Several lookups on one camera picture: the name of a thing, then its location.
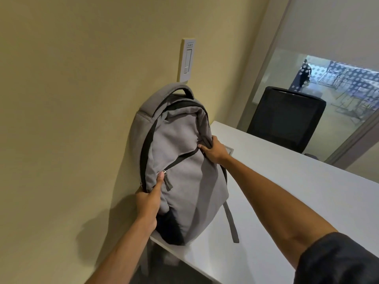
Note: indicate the person's left hand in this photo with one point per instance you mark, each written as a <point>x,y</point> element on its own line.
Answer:
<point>149,201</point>

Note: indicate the person's right hand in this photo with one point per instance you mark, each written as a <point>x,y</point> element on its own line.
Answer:
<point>216,150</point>

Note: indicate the person's left thumb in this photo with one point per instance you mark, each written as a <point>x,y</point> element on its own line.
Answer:
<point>160,181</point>

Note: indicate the person's right thumb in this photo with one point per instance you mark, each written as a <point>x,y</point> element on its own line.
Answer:
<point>204,148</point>

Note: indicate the grey backpack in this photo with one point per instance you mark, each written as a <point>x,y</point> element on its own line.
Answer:
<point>180,162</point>

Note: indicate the person's left forearm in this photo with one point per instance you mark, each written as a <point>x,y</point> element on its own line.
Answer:
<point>121,252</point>

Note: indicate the person's right forearm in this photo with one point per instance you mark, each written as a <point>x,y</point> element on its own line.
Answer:
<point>278,204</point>

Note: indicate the black mesh office chair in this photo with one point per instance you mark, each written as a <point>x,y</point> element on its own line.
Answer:
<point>285,118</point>

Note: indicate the glass partition with dots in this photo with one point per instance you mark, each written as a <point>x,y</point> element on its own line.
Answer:
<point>331,85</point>

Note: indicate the person's dark sleeve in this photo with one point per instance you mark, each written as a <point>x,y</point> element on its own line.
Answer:
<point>340,260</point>

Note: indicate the white wall switch panel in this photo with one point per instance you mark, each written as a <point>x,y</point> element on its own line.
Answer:
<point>186,59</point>

